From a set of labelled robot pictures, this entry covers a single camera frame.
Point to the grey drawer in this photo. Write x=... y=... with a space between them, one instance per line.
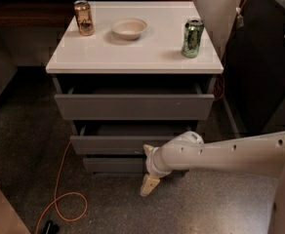
x=134 y=106
x=115 y=165
x=126 y=138

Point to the gold soda can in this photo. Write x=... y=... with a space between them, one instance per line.
x=83 y=15

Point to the black cabinet at right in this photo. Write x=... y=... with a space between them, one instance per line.
x=254 y=70

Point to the black plug on floor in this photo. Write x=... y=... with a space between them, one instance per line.
x=50 y=228

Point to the grey middle drawer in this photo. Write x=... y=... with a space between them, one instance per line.
x=126 y=138

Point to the grey top drawer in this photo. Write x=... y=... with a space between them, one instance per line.
x=134 y=106

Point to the white top drawer cabinet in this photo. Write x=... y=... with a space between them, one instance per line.
x=152 y=64

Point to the grey bottom drawer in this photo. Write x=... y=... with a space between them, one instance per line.
x=115 y=165

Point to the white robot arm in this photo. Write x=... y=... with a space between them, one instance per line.
x=262 y=155

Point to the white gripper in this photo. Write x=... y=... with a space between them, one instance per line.
x=151 y=163

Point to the dark wooden counter shelf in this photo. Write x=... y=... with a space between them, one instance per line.
x=42 y=13

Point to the beige paper bowl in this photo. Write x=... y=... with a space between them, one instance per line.
x=128 y=29

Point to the green soda can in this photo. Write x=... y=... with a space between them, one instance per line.
x=193 y=30

